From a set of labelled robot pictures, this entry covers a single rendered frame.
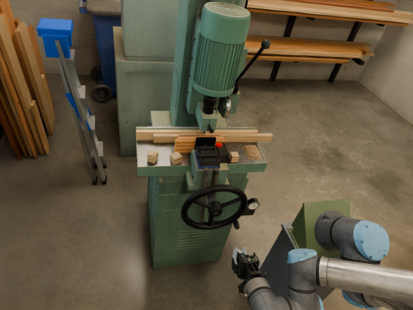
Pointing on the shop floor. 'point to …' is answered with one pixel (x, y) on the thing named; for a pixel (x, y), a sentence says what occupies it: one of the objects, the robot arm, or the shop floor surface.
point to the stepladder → (73, 88)
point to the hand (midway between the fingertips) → (236, 252)
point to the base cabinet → (173, 242)
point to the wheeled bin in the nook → (104, 45)
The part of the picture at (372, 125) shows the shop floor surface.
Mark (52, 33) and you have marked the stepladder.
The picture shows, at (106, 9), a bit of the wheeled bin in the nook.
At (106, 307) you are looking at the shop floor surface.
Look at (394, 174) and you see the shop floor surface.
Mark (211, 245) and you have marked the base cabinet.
